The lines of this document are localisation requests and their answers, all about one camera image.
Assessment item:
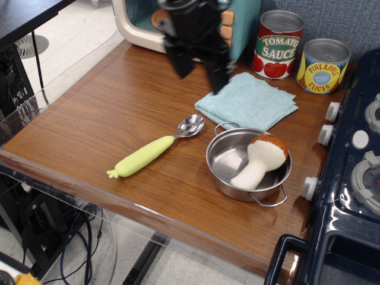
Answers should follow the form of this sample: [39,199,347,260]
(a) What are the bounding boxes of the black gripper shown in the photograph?
[157,1,230,94]

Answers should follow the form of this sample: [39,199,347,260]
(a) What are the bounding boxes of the spoon with green carrot handle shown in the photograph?
[106,114,204,179]

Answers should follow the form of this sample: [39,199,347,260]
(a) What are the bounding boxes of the light blue folded cloth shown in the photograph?
[195,72,298,131]

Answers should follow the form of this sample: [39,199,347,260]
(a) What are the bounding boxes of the toy microwave oven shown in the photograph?
[112,1,261,61]

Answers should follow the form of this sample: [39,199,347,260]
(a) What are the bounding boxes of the tomato sauce can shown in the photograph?
[252,9,305,80]

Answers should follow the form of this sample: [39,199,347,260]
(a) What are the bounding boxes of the plush mushroom toy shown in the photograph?
[230,134,289,190]

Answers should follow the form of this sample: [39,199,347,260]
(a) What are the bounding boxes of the pineapple slices can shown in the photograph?
[296,38,352,94]

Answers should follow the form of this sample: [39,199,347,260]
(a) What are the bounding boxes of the round floor drain grate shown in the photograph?
[15,34,49,59]

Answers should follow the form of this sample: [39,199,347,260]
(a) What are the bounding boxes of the black side desk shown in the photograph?
[1,0,74,50]

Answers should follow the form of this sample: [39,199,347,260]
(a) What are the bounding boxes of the black table leg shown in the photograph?
[122,241,163,285]

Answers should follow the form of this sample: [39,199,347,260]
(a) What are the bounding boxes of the clear acrylic table guard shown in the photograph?
[1,42,276,276]

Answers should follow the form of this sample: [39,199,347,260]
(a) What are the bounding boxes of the dark blue toy stove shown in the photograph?
[265,49,379,284]

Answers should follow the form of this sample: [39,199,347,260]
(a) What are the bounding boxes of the yellow plush object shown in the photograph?
[1,270,42,285]

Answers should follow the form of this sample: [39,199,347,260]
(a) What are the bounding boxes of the black cable on floor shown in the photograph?
[41,207,105,285]

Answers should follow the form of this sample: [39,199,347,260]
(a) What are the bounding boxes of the blue cable on floor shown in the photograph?
[60,211,93,285]

